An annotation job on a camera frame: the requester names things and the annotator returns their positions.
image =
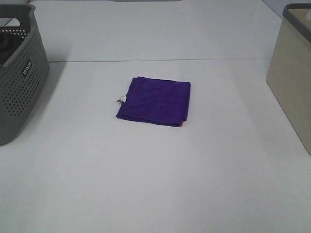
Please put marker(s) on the purple towel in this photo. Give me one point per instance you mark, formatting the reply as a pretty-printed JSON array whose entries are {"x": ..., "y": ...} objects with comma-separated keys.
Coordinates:
[{"x": 156, "y": 101}]

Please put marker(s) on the grey perforated plastic basket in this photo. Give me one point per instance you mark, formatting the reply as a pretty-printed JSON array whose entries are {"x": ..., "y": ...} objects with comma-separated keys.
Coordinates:
[{"x": 24, "y": 69}]

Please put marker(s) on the beige basket with grey rim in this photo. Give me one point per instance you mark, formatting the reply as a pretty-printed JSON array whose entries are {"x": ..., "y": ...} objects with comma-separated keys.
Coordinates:
[{"x": 289, "y": 73}]

